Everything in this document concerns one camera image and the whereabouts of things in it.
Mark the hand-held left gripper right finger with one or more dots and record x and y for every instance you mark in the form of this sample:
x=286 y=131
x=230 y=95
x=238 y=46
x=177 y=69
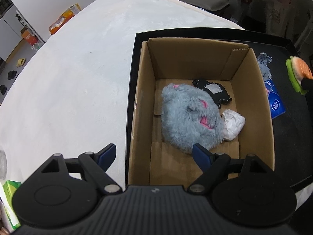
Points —
x=202 y=156

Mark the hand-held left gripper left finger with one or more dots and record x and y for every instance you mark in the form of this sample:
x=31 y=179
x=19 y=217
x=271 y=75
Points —
x=107 y=155

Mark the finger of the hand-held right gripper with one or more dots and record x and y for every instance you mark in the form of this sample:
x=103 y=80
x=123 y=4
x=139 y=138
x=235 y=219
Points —
x=308 y=86

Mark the hamburger plush toy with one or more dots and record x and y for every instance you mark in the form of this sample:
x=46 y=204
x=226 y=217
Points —
x=299 y=71

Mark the grey fluffy plush toy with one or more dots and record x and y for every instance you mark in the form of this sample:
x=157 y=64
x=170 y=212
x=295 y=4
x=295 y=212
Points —
x=185 y=117

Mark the white wad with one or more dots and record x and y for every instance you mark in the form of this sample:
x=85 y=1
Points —
x=233 y=123

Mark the shallow black tray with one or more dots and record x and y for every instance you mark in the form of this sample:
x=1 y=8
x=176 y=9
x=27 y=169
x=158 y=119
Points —
x=291 y=137

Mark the black felt plush toy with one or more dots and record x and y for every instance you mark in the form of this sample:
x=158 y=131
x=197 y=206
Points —
x=215 y=90

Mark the brown cardboard box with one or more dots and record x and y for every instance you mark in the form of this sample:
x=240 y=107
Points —
x=195 y=66

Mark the blue packet plush toy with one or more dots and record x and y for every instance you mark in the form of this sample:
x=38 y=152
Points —
x=275 y=102

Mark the beige tote bag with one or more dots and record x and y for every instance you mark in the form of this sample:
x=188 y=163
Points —
x=283 y=14

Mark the green tissue pack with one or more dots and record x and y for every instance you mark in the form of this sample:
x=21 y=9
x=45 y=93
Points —
x=11 y=200

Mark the black slipper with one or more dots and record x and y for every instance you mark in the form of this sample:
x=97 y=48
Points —
x=11 y=75
x=3 y=90

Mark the yellow slipper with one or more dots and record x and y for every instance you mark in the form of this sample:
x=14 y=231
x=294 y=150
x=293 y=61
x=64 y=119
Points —
x=20 y=61

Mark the small orange box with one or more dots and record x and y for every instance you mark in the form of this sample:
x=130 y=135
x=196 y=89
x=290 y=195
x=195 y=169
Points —
x=29 y=36

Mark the orange tissue box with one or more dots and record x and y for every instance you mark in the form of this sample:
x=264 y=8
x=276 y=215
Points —
x=64 y=18

